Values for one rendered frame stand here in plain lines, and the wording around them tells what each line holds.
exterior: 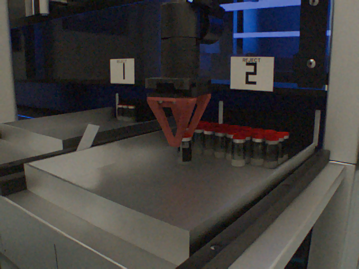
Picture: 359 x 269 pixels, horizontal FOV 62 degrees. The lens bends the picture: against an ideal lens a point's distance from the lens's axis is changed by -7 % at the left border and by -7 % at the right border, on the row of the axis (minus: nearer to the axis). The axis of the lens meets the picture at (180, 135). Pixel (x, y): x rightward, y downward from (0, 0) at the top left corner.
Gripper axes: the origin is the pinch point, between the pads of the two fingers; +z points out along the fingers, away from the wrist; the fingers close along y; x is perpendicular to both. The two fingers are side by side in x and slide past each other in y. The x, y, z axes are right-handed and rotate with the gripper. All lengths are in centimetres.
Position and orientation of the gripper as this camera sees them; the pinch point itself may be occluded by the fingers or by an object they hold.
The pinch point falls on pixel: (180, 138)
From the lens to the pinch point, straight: 48.7
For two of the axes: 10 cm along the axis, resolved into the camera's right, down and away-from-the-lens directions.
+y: 4.0, -2.0, 8.9
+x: -9.2, -0.9, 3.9
